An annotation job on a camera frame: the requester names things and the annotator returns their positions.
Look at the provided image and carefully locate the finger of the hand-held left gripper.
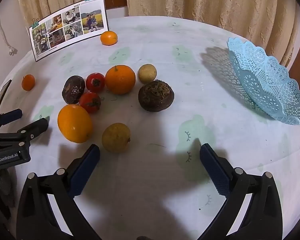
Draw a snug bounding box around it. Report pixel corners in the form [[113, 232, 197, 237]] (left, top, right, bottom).
[[0, 108, 23, 131], [16, 117, 49, 147]]

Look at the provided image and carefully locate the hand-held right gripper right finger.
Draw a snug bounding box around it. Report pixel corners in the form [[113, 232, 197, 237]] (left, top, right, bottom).
[[197, 143, 283, 240]]

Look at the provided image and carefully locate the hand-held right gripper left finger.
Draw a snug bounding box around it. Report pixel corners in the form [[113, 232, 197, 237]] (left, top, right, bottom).
[[16, 144, 102, 240]]

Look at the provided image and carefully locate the small orange tangerine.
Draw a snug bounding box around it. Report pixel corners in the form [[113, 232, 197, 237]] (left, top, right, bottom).
[[100, 31, 118, 46], [21, 74, 36, 91]]

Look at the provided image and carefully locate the large oval orange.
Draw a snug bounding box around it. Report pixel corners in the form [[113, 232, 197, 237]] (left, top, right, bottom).
[[57, 104, 93, 144]]

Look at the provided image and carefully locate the large yellow-green round fruit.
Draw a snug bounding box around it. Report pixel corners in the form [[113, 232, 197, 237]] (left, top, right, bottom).
[[101, 123, 131, 153]]

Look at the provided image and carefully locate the small dark brown fruit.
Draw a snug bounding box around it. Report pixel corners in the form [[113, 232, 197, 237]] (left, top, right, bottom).
[[62, 75, 86, 105]]

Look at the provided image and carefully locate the red tomato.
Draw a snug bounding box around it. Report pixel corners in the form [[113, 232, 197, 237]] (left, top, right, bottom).
[[79, 92, 101, 113], [86, 72, 106, 93]]

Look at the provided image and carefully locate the large round orange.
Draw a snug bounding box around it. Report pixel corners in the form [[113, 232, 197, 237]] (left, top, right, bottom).
[[105, 65, 136, 95]]

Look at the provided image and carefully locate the large dark brown fruit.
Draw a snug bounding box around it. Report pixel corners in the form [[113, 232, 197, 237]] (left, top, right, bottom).
[[138, 80, 175, 112]]

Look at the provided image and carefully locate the light blue lattice plastic basket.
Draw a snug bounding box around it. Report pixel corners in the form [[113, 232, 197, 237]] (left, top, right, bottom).
[[227, 37, 300, 125]]

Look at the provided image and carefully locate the photo collage card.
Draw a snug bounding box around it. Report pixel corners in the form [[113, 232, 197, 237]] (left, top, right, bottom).
[[29, 0, 109, 62]]

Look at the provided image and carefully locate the small yellow round fruit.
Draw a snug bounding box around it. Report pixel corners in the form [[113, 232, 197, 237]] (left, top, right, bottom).
[[138, 64, 157, 84]]

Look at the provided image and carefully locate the wooden window sill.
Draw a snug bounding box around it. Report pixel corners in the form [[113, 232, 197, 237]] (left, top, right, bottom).
[[104, 0, 128, 10]]

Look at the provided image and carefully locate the white power plug cable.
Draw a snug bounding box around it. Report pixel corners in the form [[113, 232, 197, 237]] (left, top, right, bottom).
[[0, 9, 17, 56]]

